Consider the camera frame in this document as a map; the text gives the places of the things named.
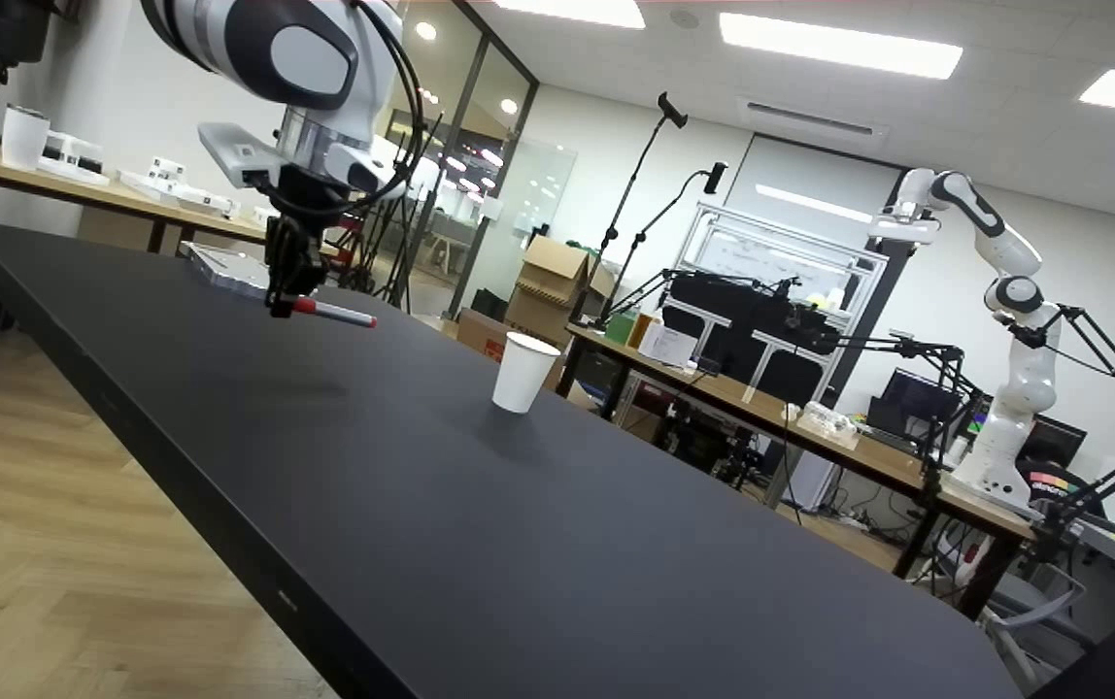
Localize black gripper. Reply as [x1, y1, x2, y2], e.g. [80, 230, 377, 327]
[263, 213, 325, 318]

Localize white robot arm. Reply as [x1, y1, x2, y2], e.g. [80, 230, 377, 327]
[140, 0, 422, 318]

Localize wooden side desk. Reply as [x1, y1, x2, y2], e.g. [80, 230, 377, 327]
[0, 158, 263, 253]

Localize white paper cup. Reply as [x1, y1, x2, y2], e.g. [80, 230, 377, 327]
[493, 329, 561, 416]

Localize stacked cardboard boxes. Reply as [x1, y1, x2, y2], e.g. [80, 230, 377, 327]
[505, 236, 588, 346]

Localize wooden desk with black legs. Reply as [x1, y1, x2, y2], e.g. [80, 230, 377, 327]
[554, 327, 1033, 618]

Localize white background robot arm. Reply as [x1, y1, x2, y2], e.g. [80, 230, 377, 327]
[874, 166, 1062, 508]

